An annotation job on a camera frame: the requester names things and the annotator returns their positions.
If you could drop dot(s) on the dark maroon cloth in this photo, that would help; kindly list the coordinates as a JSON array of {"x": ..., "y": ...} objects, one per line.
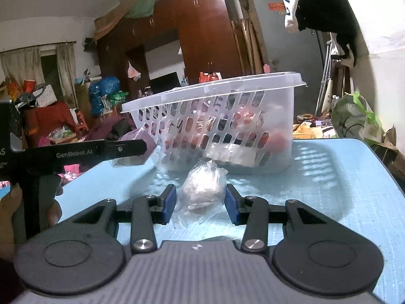
[{"x": 110, "y": 129}]

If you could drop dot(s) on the brown wooden wardrobe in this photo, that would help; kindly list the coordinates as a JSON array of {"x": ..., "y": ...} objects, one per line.
[{"x": 205, "y": 31}]

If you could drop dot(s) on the clear plastic bag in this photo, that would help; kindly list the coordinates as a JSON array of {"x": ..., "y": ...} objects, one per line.
[{"x": 199, "y": 190}]

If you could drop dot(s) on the person's left hand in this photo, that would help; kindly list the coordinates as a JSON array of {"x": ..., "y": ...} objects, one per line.
[{"x": 11, "y": 218}]

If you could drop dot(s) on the white patterned gift bag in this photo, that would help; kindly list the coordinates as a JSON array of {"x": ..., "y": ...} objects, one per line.
[{"x": 46, "y": 95}]

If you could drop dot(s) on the black television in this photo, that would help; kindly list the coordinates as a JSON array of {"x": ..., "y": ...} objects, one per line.
[{"x": 164, "y": 84}]

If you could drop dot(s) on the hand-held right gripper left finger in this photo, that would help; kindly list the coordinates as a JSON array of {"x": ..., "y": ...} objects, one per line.
[{"x": 169, "y": 204}]

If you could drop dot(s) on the black garment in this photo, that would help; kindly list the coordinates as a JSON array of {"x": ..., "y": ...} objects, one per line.
[{"x": 329, "y": 9}]

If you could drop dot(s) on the white plastic basket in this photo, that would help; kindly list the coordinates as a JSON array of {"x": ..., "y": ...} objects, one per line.
[{"x": 221, "y": 101}]

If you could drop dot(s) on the metal poles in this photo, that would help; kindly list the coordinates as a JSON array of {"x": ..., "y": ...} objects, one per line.
[{"x": 326, "y": 69}]

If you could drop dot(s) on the blue plastic bags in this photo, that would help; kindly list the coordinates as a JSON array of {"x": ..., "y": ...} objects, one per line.
[{"x": 104, "y": 91}]

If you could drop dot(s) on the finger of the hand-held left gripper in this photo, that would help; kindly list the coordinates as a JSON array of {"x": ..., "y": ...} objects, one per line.
[{"x": 126, "y": 148}]

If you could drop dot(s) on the beige curtain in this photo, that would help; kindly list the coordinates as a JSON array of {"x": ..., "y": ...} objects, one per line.
[
  {"x": 66, "y": 69},
  {"x": 19, "y": 66}
]

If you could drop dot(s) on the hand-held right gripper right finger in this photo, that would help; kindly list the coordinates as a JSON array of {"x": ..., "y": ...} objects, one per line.
[{"x": 231, "y": 207}]

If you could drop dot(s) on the orange and white bag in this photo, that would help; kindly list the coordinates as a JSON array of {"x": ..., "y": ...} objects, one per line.
[{"x": 208, "y": 77}]

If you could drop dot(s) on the grey door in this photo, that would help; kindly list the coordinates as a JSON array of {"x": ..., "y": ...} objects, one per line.
[{"x": 278, "y": 44}]

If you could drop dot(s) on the red paper on door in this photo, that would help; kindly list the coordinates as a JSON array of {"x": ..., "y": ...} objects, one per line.
[{"x": 276, "y": 7}]

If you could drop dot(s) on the red covered furniture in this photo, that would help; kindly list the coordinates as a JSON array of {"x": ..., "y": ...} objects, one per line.
[{"x": 47, "y": 117}]

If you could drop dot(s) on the white packet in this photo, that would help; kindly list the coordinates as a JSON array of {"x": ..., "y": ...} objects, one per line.
[{"x": 234, "y": 155}]

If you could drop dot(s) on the wooden sticks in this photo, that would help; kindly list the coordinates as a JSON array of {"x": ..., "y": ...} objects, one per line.
[{"x": 250, "y": 38}]

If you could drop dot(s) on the pink and white hanging bag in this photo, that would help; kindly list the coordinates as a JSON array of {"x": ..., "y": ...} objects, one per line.
[{"x": 133, "y": 72}]

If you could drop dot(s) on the green and white plastic bag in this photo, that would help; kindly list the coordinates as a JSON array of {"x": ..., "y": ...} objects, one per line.
[{"x": 354, "y": 117}]

